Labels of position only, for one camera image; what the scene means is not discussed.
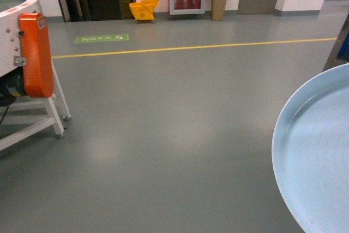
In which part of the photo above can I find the light blue round tray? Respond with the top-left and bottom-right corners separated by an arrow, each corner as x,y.
272,64 -> 348,232

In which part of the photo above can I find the white round rotary table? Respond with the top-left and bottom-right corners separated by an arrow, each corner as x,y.
1,0 -> 71,150

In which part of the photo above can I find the orange motor cover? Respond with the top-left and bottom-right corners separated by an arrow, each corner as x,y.
19,13 -> 54,98

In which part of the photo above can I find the yellow mop bucket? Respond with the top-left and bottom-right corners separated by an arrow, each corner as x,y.
129,0 -> 159,22

